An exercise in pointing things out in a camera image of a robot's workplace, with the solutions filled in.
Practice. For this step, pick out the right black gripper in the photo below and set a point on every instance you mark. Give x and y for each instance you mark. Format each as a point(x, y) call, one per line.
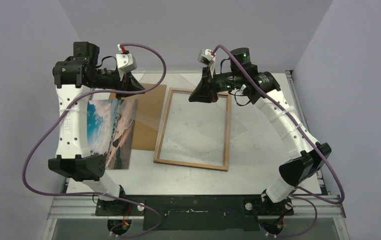
point(209, 84)

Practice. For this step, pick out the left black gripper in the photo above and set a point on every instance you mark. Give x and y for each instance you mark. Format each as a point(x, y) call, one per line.
point(129, 83)

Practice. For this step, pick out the clear acrylic glass sheet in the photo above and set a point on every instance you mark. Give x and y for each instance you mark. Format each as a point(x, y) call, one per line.
point(164, 121)

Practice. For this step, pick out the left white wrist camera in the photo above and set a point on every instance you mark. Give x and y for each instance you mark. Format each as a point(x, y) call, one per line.
point(126, 63)

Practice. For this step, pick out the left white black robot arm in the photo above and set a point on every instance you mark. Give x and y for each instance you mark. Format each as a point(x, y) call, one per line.
point(75, 78)

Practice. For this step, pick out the beach landscape photo print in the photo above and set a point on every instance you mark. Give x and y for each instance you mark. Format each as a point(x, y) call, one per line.
point(110, 128)

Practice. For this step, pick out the blue wooden picture frame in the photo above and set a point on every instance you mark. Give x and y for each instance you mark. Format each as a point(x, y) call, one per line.
point(193, 134)

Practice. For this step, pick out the aluminium front rail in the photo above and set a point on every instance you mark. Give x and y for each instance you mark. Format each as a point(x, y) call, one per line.
point(84, 207)

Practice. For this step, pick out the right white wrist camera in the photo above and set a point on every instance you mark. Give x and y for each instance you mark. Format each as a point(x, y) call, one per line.
point(208, 58)

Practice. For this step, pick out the brown cardboard backing board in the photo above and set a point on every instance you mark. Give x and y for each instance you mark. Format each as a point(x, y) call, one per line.
point(145, 111)

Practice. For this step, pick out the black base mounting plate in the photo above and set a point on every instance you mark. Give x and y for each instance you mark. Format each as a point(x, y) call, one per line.
point(194, 212)

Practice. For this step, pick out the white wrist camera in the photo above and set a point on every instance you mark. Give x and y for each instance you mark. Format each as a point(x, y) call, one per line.
point(126, 63)
point(208, 58)

